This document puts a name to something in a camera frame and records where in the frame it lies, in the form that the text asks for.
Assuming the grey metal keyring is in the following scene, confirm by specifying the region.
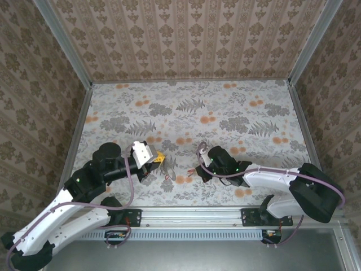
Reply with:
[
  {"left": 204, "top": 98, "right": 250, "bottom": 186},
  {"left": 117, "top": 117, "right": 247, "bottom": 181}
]
[{"left": 161, "top": 164, "right": 178, "bottom": 182}]

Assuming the black connector box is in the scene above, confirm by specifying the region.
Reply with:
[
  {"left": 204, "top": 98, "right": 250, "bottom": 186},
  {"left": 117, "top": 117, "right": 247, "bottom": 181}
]
[
  {"left": 104, "top": 229, "right": 129, "bottom": 246},
  {"left": 260, "top": 229, "right": 283, "bottom": 244}
]

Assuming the grey metal sheet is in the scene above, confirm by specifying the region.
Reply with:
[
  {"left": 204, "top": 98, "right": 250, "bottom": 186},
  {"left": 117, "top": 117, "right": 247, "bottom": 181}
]
[{"left": 46, "top": 228, "right": 349, "bottom": 271}]

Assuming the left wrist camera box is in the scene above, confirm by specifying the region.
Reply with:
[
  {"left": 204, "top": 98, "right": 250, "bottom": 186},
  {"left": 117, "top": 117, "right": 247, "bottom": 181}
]
[{"left": 131, "top": 140, "right": 157, "bottom": 171}]

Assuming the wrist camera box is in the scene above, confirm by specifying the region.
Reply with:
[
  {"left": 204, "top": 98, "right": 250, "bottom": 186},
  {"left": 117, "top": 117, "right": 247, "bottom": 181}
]
[
  {"left": 131, "top": 140, "right": 157, "bottom": 171},
  {"left": 198, "top": 148, "right": 211, "bottom": 168}
]

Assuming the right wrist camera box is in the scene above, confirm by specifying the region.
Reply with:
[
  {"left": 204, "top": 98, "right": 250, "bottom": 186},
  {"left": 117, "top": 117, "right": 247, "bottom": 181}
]
[{"left": 198, "top": 148, "right": 211, "bottom": 168}]

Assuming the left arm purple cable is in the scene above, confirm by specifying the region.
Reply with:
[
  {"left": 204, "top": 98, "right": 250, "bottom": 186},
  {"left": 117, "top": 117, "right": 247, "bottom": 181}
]
[{"left": 6, "top": 143, "right": 137, "bottom": 269}]

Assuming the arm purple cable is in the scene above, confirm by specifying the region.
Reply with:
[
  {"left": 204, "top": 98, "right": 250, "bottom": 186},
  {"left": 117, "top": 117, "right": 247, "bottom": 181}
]
[
  {"left": 196, "top": 142, "right": 347, "bottom": 250},
  {"left": 6, "top": 143, "right": 137, "bottom": 269}
]

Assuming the aluminium side rail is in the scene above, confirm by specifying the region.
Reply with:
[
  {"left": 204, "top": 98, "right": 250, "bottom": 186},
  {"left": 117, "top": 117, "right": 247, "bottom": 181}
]
[
  {"left": 287, "top": 83, "right": 325, "bottom": 170},
  {"left": 58, "top": 84, "right": 94, "bottom": 195}
]

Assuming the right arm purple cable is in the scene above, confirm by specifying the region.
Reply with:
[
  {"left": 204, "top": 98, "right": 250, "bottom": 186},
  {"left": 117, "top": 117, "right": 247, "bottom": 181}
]
[{"left": 196, "top": 142, "right": 347, "bottom": 250}]

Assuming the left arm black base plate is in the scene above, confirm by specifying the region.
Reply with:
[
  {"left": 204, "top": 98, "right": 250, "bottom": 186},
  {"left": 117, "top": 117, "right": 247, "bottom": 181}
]
[{"left": 111, "top": 208, "right": 142, "bottom": 228}]

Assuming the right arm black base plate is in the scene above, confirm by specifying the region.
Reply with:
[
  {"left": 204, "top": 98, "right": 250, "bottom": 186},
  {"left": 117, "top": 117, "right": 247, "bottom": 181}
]
[{"left": 240, "top": 208, "right": 294, "bottom": 228}]

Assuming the aluminium mounting rail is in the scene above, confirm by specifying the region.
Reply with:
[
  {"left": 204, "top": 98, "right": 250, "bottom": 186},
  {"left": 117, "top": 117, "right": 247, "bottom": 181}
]
[{"left": 67, "top": 205, "right": 347, "bottom": 227}]

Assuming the grey slotted cable duct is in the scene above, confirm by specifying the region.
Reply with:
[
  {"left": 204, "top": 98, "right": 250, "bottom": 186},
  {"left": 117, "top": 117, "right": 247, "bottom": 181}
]
[{"left": 72, "top": 229, "right": 263, "bottom": 242}]

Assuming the aluminium corner post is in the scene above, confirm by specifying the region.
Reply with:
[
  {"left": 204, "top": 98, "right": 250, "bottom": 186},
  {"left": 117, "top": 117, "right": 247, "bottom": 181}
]
[
  {"left": 287, "top": 0, "right": 344, "bottom": 86},
  {"left": 32, "top": 0, "right": 94, "bottom": 89}
]

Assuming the aluminium frame profile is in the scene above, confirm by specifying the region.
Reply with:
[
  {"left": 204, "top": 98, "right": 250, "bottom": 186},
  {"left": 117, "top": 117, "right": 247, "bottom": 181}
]
[{"left": 333, "top": 222, "right": 360, "bottom": 271}]

